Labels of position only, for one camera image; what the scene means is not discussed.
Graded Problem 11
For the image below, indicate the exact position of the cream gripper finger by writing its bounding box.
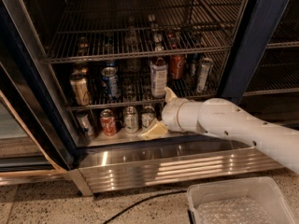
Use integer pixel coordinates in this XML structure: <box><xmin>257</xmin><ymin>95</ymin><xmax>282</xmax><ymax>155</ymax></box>
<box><xmin>164</xmin><ymin>87</ymin><xmax>177</xmax><ymax>103</ymax></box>
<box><xmin>138</xmin><ymin>120</ymin><xmax>168</xmax><ymax>140</ymax></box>

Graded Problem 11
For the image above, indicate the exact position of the clear water bottle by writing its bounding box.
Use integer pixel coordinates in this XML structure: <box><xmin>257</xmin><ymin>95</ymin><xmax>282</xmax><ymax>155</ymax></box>
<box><xmin>125</xmin><ymin>16</ymin><xmax>141</xmax><ymax>73</ymax></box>

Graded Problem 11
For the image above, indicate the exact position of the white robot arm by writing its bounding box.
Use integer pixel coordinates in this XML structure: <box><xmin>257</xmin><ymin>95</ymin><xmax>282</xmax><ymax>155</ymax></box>
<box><xmin>139</xmin><ymin>88</ymin><xmax>299</xmax><ymax>174</ymax></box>

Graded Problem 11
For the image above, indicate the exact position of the white label juice bottle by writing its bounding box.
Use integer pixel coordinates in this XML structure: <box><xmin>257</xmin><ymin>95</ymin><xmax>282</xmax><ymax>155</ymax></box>
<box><xmin>149</xmin><ymin>55</ymin><xmax>168</xmax><ymax>98</ymax></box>

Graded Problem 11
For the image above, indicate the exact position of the red can bottom shelf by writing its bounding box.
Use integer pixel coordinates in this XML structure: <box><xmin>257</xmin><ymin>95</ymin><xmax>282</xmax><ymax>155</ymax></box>
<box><xmin>100</xmin><ymin>109</ymin><xmax>117</xmax><ymax>136</ymax></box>

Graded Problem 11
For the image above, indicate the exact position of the stainless steel fridge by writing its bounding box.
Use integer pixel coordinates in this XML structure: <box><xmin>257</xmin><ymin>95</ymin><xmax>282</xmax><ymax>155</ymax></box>
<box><xmin>0</xmin><ymin>0</ymin><xmax>298</xmax><ymax>195</ymax></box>

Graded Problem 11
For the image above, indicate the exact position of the open fridge door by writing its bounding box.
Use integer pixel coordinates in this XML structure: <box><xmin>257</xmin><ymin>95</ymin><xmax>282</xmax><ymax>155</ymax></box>
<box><xmin>0</xmin><ymin>61</ymin><xmax>73</xmax><ymax>185</ymax></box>

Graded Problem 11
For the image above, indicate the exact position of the green white can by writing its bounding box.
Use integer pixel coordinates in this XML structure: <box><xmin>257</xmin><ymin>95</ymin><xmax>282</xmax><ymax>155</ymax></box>
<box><xmin>141</xmin><ymin>105</ymin><xmax>156</xmax><ymax>129</ymax></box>
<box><xmin>123</xmin><ymin>106</ymin><xmax>139</xmax><ymax>133</ymax></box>

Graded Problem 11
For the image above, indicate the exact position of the red Coca-Cola can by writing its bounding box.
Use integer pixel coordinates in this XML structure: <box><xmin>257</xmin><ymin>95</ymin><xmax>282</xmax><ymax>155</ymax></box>
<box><xmin>169</xmin><ymin>54</ymin><xmax>186</xmax><ymax>79</ymax></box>

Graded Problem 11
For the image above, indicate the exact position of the dark can behind red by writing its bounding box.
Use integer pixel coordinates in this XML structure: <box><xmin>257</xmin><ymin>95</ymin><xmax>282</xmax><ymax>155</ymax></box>
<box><xmin>187</xmin><ymin>53</ymin><xmax>200</xmax><ymax>77</ymax></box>

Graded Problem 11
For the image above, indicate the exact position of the tall silver can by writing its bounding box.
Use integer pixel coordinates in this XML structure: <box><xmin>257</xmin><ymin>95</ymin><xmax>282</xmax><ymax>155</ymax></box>
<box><xmin>195</xmin><ymin>57</ymin><xmax>214</xmax><ymax>93</ymax></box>

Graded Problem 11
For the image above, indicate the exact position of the blue Pepsi can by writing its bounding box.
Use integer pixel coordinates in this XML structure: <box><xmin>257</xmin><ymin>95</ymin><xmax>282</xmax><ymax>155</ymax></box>
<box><xmin>101</xmin><ymin>67</ymin><xmax>121</xmax><ymax>100</ymax></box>

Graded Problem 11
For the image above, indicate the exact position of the silver can bottom left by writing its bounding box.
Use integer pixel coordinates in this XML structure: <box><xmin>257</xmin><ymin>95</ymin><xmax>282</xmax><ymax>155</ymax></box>
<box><xmin>76</xmin><ymin>111</ymin><xmax>94</xmax><ymax>136</ymax></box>

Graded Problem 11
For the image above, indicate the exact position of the gold beverage can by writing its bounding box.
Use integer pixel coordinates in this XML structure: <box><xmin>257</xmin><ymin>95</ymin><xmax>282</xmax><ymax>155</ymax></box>
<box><xmin>70</xmin><ymin>73</ymin><xmax>92</xmax><ymax>106</ymax></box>

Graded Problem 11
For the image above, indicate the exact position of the clear plastic bin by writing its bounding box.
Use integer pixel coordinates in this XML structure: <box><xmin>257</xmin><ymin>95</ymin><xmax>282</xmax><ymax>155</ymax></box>
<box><xmin>187</xmin><ymin>176</ymin><xmax>298</xmax><ymax>224</ymax></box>

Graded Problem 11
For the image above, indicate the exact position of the black cable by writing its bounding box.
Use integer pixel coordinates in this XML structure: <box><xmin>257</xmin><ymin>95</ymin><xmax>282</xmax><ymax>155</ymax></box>
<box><xmin>102</xmin><ymin>189</ymin><xmax>188</xmax><ymax>224</ymax></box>

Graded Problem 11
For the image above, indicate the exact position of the middle wire shelf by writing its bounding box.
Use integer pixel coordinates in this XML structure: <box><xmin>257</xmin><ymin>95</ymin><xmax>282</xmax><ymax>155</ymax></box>
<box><xmin>55</xmin><ymin>52</ymin><xmax>226</xmax><ymax>112</ymax></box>

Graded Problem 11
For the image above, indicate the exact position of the upper wire shelf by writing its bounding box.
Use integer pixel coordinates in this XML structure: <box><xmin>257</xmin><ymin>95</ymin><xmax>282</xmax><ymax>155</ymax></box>
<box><xmin>46</xmin><ymin>0</ymin><xmax>246</xmax><ymax>63</ymax></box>

